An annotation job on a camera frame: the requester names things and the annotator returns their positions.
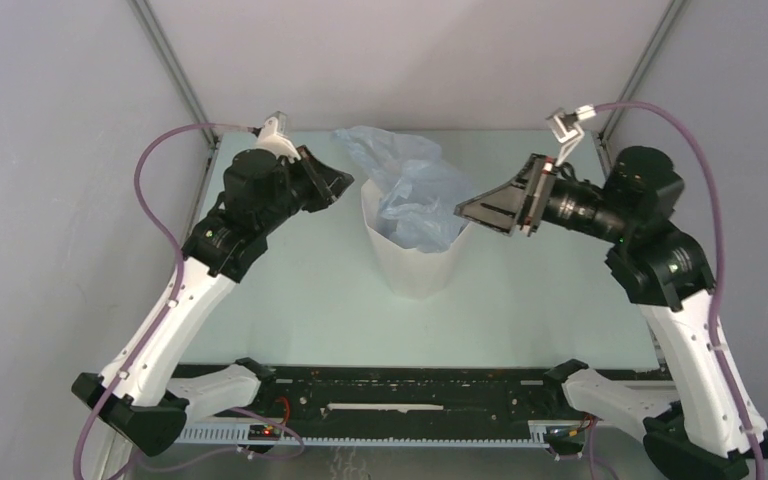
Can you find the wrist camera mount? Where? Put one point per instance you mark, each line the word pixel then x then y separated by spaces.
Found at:
pixel 273 138
pixel 566 126

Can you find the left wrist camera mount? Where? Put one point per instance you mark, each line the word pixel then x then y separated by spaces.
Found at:
pixel 273 138

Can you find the aluminium frame post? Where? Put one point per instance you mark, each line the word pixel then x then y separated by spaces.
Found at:
pixel 164 50
pixel 642 66

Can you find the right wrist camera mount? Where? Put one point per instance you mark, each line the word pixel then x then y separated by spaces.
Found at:
pixel 566 126

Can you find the light blue plastic trash bag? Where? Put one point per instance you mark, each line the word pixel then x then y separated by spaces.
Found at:
pixel 420 189

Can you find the right aluminium frame post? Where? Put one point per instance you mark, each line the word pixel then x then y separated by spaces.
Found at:
pixel 642 66

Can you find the white slotted cable duct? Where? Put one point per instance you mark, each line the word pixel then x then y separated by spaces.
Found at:
pixel 242 433

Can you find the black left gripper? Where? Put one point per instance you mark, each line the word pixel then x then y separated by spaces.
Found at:
pixel 328 185

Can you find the left aluminium frame post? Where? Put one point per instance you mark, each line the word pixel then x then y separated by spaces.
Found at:
pixel 164 50

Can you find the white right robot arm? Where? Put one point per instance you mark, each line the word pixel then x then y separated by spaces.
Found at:
pixel 587 391

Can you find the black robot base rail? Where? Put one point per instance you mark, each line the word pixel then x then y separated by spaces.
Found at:
pixel 435 403

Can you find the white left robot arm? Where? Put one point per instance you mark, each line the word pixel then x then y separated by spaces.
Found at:
pixel 136 394

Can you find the white octagonal trash bin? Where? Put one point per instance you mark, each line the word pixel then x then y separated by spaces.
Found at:
pixel 409 273

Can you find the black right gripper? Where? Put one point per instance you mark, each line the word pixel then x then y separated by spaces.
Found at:
pixel 519 200

